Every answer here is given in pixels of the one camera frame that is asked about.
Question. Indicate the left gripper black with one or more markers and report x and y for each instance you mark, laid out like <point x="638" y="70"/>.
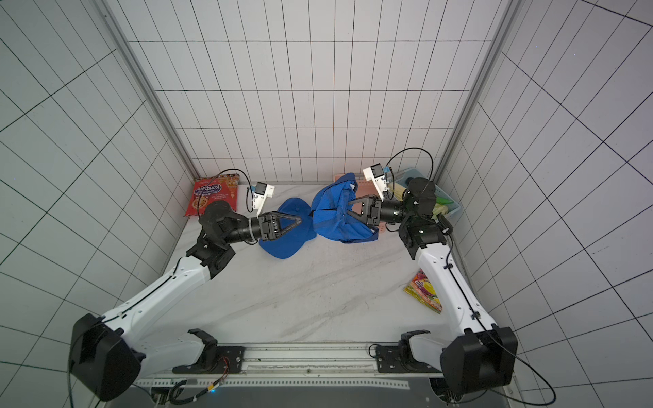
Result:
<point x="270" y="226"/>

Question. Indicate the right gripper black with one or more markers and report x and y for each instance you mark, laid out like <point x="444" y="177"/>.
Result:
<point x="370" y="211"/>

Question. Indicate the blue baseball cap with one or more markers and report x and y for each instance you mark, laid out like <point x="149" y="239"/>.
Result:
<point x="287" y="245"/>

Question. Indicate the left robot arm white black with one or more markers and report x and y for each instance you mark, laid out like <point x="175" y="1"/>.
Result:
<point x="109" y="353"/>

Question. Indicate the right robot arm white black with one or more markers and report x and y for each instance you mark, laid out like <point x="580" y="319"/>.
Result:
<point x="476" y="354"/>

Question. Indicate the yellow toy corn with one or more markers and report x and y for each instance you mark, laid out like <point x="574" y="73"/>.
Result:
<point x="397" y="191"/>

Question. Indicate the light blue plastic basket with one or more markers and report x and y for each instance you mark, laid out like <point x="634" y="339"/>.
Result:
<point x="403" y="176"/>

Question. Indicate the red cookie snack bag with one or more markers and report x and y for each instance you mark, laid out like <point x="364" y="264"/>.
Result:
<point x="208" y="190"/>

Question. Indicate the green toy vegetable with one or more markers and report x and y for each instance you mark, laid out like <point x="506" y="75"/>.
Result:
<point x="441" y="206"/>

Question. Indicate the colourful candy bag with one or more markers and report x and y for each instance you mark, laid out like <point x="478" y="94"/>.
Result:
<point x="421" y="289"/>

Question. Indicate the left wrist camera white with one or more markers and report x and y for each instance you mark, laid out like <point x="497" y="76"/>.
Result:
<point x="261" y="192"/>

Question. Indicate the aluminium mounting rail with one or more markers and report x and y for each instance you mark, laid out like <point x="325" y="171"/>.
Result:
<point x="307" y="364"/>

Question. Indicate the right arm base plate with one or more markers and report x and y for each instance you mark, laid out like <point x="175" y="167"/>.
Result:
<point x="390" y="360"/>

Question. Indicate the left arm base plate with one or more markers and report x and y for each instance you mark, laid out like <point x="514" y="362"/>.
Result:
<point x="215" y="360"/>

